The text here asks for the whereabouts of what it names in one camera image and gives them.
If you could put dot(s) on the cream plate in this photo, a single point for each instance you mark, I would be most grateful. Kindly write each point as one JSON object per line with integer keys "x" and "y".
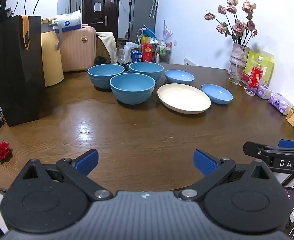
{"x": 183, "y": 97}

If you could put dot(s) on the small flat red box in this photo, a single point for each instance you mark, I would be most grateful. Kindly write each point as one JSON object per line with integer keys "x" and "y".
{"x": 245, "y": 78}

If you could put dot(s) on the pink white vase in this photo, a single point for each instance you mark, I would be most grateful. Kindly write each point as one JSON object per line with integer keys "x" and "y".
{"x": 240, "y": 55}

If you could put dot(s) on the blue bowl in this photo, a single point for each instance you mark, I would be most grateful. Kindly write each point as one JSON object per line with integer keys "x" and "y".
{"x": 147, "y": 69}
{"x": 132, "y": 87}
{"x": 104, "y": 75}

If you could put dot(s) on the blue plate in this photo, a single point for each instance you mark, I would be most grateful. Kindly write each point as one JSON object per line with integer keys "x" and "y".
{"x": 179, "y": 76}
{"x": 217, "y": 93}

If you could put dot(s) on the yellow green paper bag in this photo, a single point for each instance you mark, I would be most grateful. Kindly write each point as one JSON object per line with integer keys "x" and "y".
{"x": 267, "y": 66}

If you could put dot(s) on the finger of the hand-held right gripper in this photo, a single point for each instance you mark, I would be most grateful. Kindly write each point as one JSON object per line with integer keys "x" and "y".
{"x": 290, "y": 143}
{"x": 254, "y": 148}

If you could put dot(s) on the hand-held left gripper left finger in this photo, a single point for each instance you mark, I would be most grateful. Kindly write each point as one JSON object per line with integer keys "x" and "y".
{"x": 87, "y": 158}

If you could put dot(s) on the blue box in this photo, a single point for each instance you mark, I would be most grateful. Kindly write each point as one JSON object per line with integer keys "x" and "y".
{"x": 136, "y": 56}

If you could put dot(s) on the black paper bag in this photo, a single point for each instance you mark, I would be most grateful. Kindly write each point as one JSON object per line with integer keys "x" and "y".
{"x": 14, "y": 67}

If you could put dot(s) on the dark brown door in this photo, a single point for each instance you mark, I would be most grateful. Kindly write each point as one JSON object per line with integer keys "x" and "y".
{"x": 99, "y": 12}

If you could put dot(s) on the small purple tissue pack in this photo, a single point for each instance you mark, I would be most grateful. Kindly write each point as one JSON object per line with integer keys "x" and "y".
{"x": 264, "y": 91}

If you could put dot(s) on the red rose flower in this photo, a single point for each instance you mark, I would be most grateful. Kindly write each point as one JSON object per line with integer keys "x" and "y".
{"x": 2, "y": 151}

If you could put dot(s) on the tall red box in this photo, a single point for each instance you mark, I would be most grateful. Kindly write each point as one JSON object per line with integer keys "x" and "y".
{"x": 147, "y": 52}

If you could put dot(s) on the white plastic bag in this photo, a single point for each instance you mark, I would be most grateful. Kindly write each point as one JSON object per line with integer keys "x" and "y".
{"x": 130, "y": 47}

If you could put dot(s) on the clear drinking glass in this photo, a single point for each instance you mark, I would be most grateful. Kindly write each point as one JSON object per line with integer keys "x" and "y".
{"x": 235, "y": 76}

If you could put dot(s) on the white folded umbrella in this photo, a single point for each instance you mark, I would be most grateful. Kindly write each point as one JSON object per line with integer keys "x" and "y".
{"x": 154, "y": 2}

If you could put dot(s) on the dried rose bouquet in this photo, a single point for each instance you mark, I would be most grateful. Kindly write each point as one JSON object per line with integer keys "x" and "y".
{"x": 239, "y": 27}

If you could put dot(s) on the yellow thermos jug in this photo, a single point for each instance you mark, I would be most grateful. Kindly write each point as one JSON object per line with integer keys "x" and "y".
{"x": 52, "y": 62}

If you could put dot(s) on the pink suitcase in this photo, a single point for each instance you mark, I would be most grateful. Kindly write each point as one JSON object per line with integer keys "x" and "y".
{"x": 78, "y": 50}

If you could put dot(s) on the large purple tissue pack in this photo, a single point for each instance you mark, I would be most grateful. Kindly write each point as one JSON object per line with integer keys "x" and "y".
{"x": 279, "y": 103}

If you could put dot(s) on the white blue tissue pack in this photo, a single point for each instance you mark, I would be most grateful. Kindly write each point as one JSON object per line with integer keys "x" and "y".
{"x": 68, "y": 21}

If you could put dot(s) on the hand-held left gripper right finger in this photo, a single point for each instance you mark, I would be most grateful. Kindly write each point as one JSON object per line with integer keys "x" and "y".
{"x": 204, "y": 162}

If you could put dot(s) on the red label water bottle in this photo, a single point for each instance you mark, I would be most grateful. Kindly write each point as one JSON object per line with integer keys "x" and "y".
{"x": 255, "y": 78}

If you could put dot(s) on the grey refrigerator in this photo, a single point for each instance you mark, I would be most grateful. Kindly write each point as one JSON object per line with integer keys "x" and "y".
{"x": 140, "y": 17}

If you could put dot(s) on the metal storage rack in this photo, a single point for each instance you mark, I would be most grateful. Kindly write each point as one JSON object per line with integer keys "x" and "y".
{"x": 163, "y": 51}

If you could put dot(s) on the blue plastic bundle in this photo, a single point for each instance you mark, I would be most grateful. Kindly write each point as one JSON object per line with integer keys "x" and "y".
{"x": 147, "y": 32}

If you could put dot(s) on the wall outlet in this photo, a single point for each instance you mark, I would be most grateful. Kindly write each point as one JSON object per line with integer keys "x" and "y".
{"x": 175, "y": 43}

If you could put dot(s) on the purple feather decoration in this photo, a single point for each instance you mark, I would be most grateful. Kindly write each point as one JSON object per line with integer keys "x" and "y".
{"x": 167, "y": 32}

